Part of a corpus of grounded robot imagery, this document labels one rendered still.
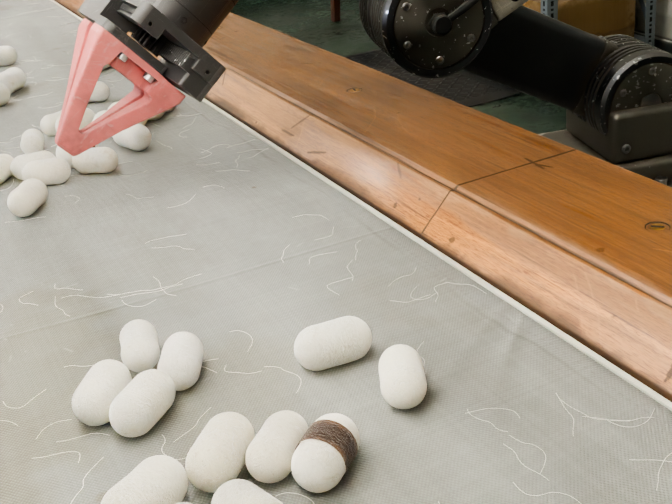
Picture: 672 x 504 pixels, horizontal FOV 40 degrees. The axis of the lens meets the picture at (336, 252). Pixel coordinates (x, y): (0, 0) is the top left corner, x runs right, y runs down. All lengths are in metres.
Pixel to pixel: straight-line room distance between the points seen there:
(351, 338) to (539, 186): 0.17
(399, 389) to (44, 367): 0.18
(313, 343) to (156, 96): 0.24
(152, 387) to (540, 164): 0.27
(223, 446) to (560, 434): 0.13
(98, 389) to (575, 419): 0.19
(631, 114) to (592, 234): 0.72
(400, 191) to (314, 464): 0.25
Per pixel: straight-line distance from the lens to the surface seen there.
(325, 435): 0.34
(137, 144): 0.72
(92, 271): 0.55
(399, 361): 0.38
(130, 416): 0.39
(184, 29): 0.58
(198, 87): 0.57
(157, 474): 0.34
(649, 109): 1.20
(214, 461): 0.35
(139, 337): 0.43
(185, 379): 0.41
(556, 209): 0.49
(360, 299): 0.47
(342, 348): 0.41
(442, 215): 0.52
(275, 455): 0.35
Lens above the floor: 0.97
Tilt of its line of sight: 26 degrees down
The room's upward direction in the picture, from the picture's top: 6 degrees counter-clockwise
